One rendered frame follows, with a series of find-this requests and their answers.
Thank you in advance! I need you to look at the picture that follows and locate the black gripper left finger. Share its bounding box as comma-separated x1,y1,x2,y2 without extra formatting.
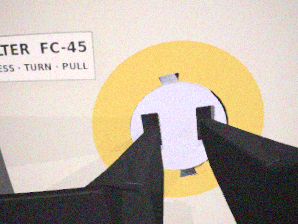
0,125,164,224

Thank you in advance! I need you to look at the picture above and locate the white round cartridge with two slots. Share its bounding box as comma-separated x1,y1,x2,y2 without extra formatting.
129,73,226,171

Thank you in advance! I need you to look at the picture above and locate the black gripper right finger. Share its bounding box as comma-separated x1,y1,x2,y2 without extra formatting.
201,119,298,224

